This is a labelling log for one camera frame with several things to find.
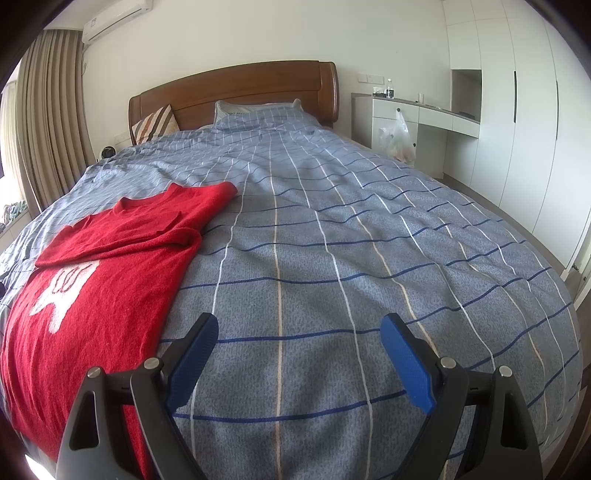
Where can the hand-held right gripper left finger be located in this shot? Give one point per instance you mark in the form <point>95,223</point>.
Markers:
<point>194,362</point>

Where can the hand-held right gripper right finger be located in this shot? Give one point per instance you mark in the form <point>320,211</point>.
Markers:
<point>406,364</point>

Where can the red knitted sweater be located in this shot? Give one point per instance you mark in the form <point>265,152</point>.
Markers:
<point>115,277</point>

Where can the bed with blue checked sheet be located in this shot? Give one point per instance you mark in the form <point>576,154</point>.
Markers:
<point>346,230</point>

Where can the clear plastic bag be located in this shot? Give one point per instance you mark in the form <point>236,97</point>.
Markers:
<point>399,141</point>

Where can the round white bedside device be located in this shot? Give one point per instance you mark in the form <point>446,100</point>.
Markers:
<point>108,152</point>

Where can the windowsill clutter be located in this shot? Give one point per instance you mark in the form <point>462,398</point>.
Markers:
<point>11,211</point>

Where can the striped brown cushion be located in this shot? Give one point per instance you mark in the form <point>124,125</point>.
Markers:
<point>154,124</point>

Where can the white built-in desk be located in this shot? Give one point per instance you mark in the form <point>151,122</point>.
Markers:
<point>429,120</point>

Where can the blue checked pillow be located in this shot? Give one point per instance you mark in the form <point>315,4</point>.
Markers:
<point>258,113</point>

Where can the beige curtain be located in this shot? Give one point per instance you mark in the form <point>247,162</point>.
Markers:
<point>51,129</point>

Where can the white wardrobe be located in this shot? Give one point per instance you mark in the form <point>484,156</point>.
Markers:
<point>521,115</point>

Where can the clear plastic bottle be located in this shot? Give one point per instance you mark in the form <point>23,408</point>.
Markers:
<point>390,88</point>

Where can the wooden headboard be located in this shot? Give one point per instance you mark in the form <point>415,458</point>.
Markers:
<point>240,85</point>

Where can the white air conditioner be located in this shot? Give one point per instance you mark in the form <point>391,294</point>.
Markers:
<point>117,18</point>

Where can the white wall switch plate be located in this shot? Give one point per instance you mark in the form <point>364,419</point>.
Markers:
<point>370,78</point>

